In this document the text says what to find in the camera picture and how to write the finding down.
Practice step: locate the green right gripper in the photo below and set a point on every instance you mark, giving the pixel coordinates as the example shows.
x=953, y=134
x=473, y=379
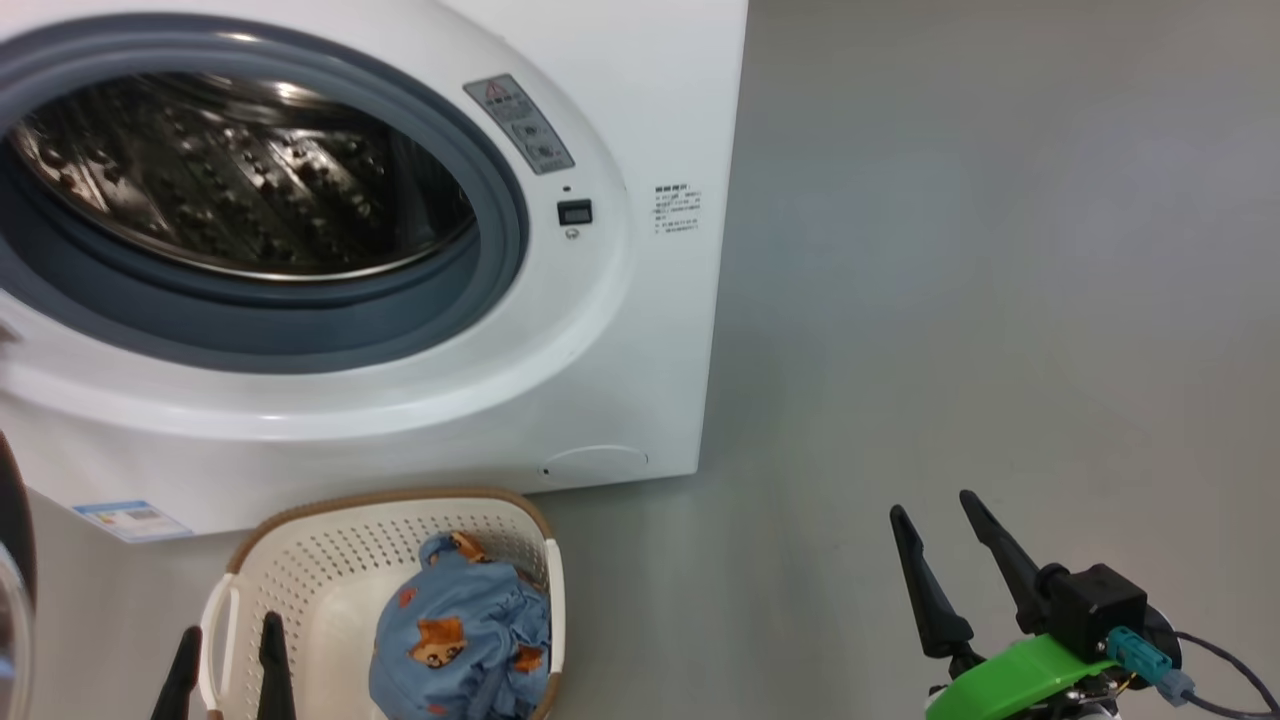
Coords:
x=1020, y=680

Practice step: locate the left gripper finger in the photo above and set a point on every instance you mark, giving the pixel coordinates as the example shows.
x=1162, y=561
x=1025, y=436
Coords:
x=274, y=670
x=182, y=680

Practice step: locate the round glass washing machine door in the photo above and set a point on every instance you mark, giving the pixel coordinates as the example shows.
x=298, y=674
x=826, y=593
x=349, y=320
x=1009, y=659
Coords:
x=12, y=600

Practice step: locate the blue bear print garment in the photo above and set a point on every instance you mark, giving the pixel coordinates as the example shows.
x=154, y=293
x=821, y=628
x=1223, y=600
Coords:
x=470, y=630

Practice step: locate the cream perforated laundry basket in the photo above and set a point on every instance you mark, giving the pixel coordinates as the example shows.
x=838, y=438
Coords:
x=320, y=580

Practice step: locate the white front-load washing machine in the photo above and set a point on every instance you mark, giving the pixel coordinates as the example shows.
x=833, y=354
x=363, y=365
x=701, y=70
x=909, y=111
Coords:
x=620, y=100

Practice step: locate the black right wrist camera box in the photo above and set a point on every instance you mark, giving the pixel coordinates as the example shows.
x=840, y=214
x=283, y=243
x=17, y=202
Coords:
x=1095, y=605

